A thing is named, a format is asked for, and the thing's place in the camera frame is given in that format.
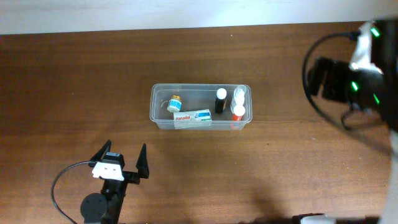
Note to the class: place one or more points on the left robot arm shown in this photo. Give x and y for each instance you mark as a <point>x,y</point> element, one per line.
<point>105,206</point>

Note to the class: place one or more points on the small jar gold lid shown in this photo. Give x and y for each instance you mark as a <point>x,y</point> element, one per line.
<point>175,104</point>

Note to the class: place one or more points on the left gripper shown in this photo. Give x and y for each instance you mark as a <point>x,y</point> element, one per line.
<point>142,166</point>

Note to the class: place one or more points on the clear plastic container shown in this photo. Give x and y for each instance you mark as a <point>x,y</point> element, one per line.
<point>196,97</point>

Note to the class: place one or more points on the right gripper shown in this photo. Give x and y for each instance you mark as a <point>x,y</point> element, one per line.
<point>336,71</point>

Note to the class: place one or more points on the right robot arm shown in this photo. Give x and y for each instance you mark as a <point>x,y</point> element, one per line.
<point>384,56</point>

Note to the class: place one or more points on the orange tube white cap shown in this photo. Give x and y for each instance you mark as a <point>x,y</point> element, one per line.
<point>238,113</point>

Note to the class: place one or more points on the dark bottle white cap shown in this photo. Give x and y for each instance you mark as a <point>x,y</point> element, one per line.
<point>220,101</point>

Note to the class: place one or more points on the white medicine box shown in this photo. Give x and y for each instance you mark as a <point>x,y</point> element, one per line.
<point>192,119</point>

